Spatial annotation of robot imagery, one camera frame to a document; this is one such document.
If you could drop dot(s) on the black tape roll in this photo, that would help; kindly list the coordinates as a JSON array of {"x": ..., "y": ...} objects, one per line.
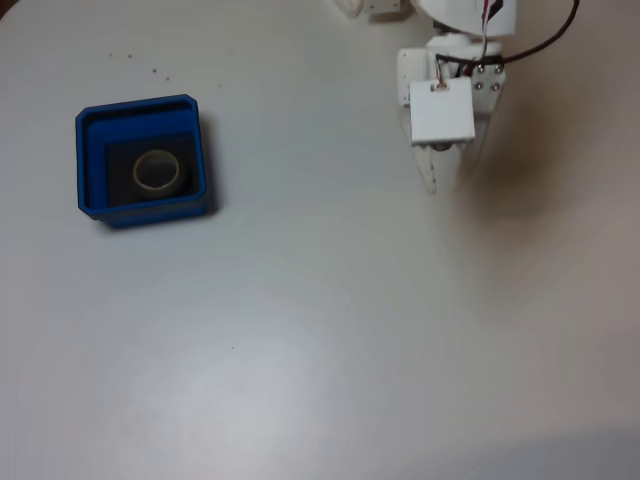
[{"x": 156, "y": 189}]

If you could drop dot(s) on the white camera box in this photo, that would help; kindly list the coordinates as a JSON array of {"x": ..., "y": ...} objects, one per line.
[{"x": 442, "y": 110}]

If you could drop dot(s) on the blue square plastic box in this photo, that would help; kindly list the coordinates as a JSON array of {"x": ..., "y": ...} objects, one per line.
[{"x": 90, "y": 160}]

